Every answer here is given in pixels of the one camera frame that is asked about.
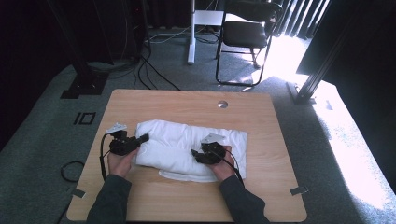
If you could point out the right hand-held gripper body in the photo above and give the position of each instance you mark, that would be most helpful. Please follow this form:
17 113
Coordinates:
213 152

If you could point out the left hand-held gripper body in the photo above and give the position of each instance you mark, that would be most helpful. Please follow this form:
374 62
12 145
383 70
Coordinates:
121 144

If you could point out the white skirt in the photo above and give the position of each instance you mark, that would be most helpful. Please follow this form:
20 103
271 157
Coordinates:
174 146

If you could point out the person's left hand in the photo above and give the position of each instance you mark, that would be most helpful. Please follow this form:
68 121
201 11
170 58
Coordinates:
120 165

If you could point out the person's right hand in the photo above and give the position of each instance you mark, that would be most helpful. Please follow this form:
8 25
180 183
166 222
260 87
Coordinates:
224 169

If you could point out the silver round table grommet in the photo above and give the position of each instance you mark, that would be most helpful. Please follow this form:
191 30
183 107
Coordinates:
222 104

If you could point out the grey tape piece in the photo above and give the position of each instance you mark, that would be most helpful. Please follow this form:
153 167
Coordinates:
299 190
79 193

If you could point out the dark equipment rack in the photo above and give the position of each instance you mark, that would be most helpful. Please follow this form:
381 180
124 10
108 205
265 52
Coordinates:
124 28

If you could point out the black metal profile stand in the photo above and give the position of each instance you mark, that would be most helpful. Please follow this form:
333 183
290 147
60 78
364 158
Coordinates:
306 91

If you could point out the white desk leg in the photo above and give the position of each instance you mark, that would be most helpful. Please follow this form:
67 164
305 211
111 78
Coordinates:
193 37

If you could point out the black folding chair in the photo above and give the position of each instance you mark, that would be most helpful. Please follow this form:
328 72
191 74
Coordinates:
246 34

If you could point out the dark striped curtain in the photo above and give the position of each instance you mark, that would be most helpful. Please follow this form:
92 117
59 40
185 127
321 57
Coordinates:
299 18

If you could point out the black curtain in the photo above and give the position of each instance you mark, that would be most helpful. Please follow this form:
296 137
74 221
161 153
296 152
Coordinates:
367 62

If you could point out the black stand with base plate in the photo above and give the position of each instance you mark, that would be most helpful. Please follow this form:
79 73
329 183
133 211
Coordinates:
85 84

